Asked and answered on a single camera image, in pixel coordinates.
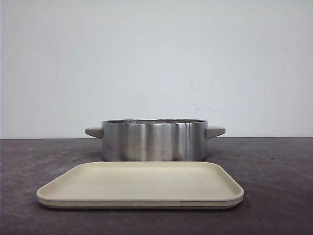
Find cream rectangular tray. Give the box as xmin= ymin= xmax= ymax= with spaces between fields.
xmin=36 ymin=162 xmax=244 ymax=209

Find stainless steel steamer pot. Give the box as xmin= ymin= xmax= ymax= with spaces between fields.
xmin=85 ymin=119 xmax=225 ymax=162

